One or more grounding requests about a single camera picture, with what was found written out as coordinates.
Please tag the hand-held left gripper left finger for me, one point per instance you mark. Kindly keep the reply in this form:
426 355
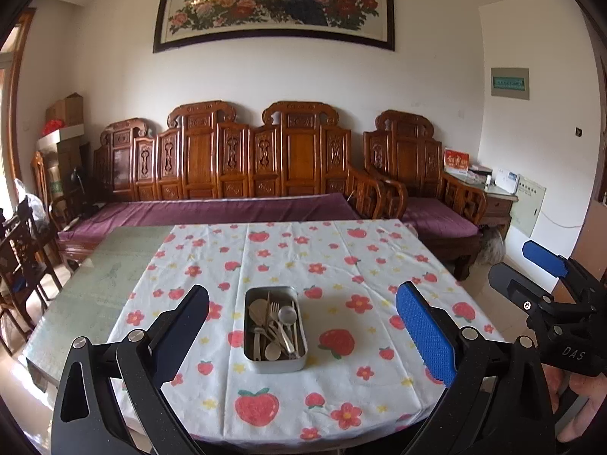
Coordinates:
189 327

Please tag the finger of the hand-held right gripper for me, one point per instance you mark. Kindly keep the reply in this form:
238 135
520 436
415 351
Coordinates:
545 257
514 282

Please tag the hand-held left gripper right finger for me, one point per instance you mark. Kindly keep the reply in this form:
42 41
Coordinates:
427 336

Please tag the brown wooden chopstick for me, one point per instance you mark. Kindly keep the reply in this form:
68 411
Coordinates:
257 346

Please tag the white plastic spoon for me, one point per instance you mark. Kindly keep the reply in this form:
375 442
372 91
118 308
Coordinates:
273 351
258 312

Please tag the rectangular metal box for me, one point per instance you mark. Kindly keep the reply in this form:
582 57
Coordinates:
275 366

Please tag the metal fork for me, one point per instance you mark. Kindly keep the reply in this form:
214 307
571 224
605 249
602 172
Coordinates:
284 341

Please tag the large metal spoon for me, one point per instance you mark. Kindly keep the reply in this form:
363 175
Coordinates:
287 313

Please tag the person's right hand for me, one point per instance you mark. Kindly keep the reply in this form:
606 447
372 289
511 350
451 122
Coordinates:
593 403

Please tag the grey fluffy mop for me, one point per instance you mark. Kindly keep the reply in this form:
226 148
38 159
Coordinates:
491 249

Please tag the white metal panel door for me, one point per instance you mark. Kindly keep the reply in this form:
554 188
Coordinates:
530 208

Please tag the brown cardboard board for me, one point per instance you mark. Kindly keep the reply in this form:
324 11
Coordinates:
590 232

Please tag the wooden side table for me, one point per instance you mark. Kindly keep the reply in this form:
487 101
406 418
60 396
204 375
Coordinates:
498 206

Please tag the white desktop device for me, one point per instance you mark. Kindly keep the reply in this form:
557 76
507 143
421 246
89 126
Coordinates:
506 180

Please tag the square purple seat cushion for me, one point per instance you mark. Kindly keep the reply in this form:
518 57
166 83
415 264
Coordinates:
436 218

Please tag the flat black white box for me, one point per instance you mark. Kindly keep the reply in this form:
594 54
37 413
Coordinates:
479 170

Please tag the strawberry print tablecloth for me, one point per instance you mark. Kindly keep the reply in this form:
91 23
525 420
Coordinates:
332 246

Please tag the red gift box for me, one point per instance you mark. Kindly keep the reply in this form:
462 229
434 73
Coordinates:
456 160

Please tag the long carved wooden sofa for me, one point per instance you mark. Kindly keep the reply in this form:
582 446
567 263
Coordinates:
199 151

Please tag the wooden dining chair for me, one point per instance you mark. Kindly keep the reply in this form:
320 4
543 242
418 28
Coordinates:
28 256

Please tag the large cardboard box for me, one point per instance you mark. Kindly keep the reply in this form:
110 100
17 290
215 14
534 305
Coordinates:
73 161

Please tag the clear plastic bag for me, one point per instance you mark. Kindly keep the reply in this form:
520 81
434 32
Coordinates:
31 199

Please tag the red decoration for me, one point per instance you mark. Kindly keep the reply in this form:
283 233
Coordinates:
52 127

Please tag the small cardboard box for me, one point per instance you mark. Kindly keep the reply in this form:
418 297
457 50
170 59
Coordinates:
66 109

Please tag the framed peacock painting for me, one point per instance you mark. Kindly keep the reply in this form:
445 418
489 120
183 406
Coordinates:
284 4

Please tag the grey wall electrical box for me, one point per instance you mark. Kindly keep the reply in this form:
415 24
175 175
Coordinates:
510 83

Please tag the wooden door frame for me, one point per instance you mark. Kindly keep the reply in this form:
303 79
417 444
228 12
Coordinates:
19 80

